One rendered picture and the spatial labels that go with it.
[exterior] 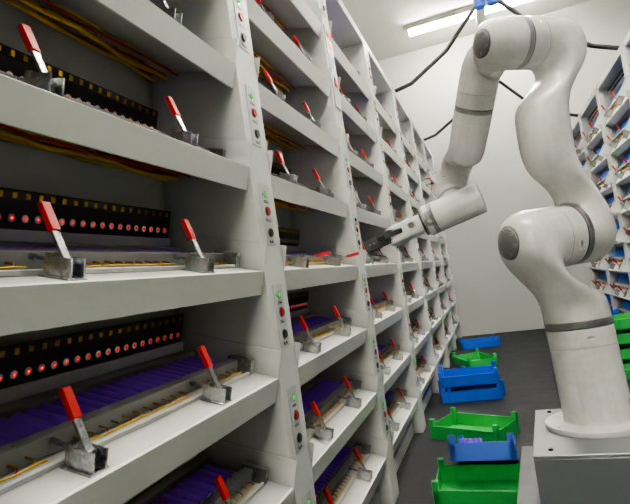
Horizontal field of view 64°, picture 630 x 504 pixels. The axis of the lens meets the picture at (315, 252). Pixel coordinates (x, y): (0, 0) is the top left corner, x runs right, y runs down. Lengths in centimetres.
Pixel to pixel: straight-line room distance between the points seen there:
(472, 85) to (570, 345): 60
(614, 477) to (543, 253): 38
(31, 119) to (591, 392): 97
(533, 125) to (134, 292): 79
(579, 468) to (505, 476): 91
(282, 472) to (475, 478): 99
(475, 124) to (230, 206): 62
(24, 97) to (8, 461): 36
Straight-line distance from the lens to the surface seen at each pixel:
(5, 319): 53
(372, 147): 238
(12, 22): 93
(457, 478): 190
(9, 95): 59
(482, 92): 127
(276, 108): 122
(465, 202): 136
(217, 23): 111
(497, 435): 218
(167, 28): 88
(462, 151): 131
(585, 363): 107
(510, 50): 109
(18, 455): 62
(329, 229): 165
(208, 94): 107
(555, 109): 110
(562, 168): 109
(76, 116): 64
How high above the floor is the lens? 72
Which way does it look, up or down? 4 degrees up
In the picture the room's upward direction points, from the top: 8 degrees counter-clockwise
